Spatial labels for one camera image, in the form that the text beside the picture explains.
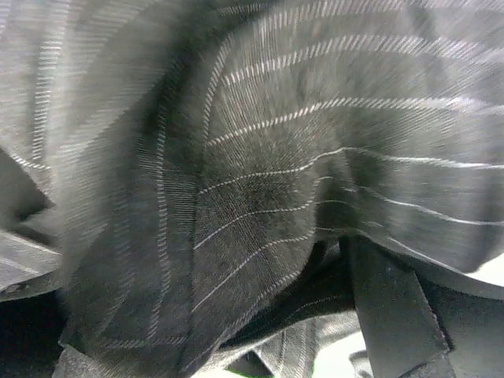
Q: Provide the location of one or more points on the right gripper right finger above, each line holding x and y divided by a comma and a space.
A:
420, 320

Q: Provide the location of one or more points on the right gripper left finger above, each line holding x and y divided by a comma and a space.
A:
31, 315

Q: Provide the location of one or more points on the dark pinstripe shirt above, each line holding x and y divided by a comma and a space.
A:
196, 164

